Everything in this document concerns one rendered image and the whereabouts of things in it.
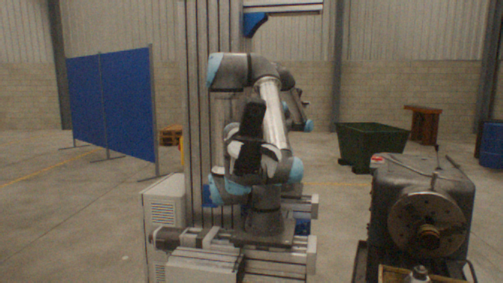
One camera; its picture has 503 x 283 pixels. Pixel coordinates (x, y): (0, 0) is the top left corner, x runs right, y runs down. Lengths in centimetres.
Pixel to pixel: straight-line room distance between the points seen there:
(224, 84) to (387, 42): 1119
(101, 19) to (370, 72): 941
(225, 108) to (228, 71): 12
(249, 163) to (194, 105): 72
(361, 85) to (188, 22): 1065
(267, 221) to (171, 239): 41
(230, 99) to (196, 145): 36
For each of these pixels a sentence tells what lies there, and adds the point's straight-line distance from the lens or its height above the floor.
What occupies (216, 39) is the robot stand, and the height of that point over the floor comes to 187.
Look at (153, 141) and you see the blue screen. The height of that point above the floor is 65.
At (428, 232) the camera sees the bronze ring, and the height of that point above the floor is 111.
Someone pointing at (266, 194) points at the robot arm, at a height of 132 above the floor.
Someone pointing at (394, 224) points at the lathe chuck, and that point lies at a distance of 167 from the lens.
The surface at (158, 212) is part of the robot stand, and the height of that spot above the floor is 115.
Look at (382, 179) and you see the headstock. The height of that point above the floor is 123.
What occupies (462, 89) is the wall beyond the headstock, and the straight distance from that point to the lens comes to 1306.
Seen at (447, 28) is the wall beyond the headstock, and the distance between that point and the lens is 1294.
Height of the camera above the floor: 171
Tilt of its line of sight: 11 degrees down
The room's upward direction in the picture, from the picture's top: straight up
